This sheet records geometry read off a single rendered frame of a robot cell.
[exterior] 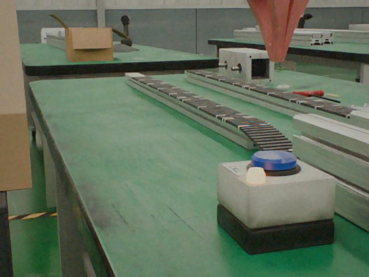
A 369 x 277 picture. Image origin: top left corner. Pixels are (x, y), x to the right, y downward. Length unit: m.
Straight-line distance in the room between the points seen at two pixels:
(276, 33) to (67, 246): 1.54
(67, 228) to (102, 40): 1.08
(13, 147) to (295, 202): 0.34
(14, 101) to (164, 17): 11.28
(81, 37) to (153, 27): 9.20
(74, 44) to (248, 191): 2.27
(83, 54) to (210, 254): 2.29
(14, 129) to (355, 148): 0.37
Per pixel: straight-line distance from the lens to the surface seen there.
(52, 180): 2.76
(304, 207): 0.49
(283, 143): 0.80
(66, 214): 1.90
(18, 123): 0.68
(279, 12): 0.47
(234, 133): 0.92
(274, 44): 0.49
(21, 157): 0.68
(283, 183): 0.48
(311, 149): 0.62
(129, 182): 0.69
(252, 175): 0.47
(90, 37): 2.71
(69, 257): 1.96
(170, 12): 11.97
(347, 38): 4.35
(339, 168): 0.57
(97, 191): 0.66
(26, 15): 11.51
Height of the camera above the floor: 0.97
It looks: 12 degrees down
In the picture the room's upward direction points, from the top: 1 degrees counter-clockwise
